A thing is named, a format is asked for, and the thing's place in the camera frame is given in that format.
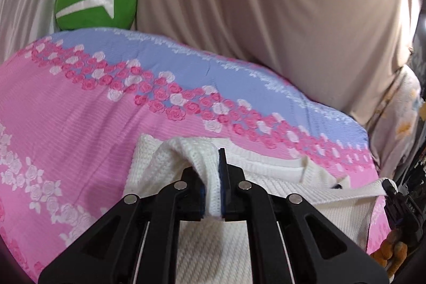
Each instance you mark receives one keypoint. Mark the white knitted sweater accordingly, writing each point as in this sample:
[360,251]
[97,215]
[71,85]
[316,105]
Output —
[276,171]

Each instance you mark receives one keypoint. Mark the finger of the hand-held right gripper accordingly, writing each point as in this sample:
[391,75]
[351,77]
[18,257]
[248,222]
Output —
[388,188]

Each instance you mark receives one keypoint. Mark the pink floral bedspread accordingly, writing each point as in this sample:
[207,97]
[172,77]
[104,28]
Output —
[83,137]

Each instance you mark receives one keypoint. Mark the brown plush toy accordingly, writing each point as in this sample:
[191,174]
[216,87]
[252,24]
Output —
[391,250]

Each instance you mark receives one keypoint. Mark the beige draped sheet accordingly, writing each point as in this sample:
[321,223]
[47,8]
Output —
[266,4]

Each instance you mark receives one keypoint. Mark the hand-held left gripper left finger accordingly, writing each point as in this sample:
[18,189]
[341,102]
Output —
[200,200]

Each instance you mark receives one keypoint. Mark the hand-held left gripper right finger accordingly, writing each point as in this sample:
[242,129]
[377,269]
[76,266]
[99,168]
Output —
[221,181]

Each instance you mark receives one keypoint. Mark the floral patterned pillow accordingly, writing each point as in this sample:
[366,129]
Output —
[397,117]

